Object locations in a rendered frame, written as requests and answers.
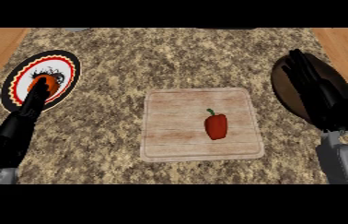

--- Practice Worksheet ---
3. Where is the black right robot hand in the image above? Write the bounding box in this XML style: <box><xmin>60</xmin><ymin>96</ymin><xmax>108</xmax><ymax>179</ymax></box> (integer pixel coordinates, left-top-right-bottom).
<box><xmin>281</xmin><ymin>48</ymin><xmax>348</xmax><ymax>132</ymax></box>

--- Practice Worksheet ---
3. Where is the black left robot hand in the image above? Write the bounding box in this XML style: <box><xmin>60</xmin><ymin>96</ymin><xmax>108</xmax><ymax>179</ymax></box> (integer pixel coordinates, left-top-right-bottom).
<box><xmin>0</xmin><ymin>75</ymin><xmax>52</xmax><ymax>171</ymax></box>

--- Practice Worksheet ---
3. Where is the dark brown pan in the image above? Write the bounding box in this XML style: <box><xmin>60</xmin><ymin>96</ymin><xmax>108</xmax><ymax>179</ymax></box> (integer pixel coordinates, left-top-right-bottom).
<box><xmin>270</xmin><ymin>53</ymin><xmax>348</xmax><ymax>126</ymax></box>

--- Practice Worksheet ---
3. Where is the red bell pepper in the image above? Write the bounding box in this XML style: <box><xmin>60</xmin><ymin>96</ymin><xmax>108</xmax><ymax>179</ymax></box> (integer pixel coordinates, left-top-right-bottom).
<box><xmin>204</xmin><ymin>108</ymin><xmax>231</xmax><ymax>141</ymax></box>

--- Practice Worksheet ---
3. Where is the pale wooden cutting board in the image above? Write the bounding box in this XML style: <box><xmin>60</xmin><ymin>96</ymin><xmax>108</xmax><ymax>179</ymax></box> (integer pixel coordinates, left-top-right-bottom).
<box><xmin>139</xmin><ymin>87</ymin><xmax>268</xmax><ymax>163</ymax></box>

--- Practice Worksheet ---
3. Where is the orange round fruit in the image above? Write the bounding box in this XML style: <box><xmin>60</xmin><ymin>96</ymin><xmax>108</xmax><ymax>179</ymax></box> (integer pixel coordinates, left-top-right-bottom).
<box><xmin>27</xmin><ymin>74</ymin><xmax>61</xmax><ymax>97</ymax></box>

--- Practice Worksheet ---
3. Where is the patterned round plate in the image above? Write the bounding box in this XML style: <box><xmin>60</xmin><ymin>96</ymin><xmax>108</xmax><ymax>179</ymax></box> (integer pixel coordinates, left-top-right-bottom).
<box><xmin>0</xmin><ymin>50</ymin><xmax>82</xmax><ymax>113</ymax></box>

